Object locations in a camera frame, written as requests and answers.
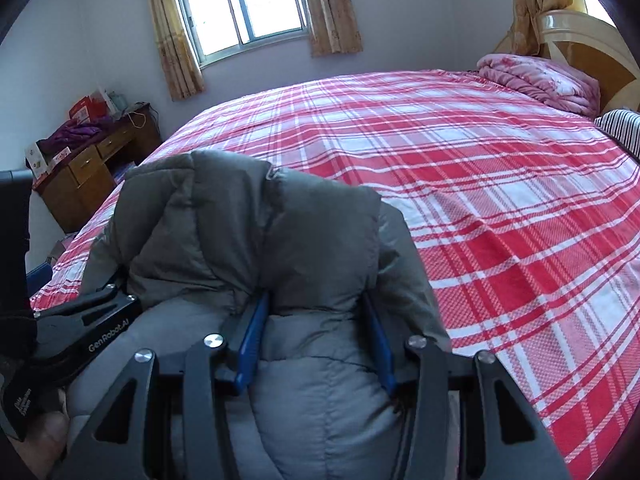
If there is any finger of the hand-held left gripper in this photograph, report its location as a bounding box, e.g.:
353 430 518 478
35 271 131 332

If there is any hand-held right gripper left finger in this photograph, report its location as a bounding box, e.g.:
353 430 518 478
50 292 273 480

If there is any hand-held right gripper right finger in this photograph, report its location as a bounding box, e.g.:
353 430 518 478
361 291 573 480

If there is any grey down jacket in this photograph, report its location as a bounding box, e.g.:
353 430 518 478
65 149 453 480

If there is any person's left hand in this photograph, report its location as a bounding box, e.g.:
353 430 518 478
22 407 71 480

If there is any wooden desk with drawers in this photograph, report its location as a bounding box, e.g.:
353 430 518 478
27 105 163 233

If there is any white printed box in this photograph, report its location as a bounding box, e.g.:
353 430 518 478
25 142 48 181

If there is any purple cloth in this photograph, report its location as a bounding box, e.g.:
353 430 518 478
39 119 108 156

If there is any red cardboard box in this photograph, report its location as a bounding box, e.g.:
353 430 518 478
69 91 108 123

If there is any red plaid bed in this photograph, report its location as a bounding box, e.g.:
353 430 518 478
30 69 640 480

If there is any beige patterned curtain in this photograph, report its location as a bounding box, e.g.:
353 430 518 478
300 0 363 58
145 0 206 102

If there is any pink folded quilt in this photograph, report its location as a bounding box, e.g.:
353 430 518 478
476 52 601 118

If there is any sliding glass window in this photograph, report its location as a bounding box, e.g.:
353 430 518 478
172 0 308 68

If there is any striped pillow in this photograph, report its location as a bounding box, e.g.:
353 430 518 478
594 109 640 158

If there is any cream wooden headboard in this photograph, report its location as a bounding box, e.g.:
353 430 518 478
537 10 640 113

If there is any yellow floral curtain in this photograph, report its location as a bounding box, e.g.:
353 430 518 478
500 0 583 56

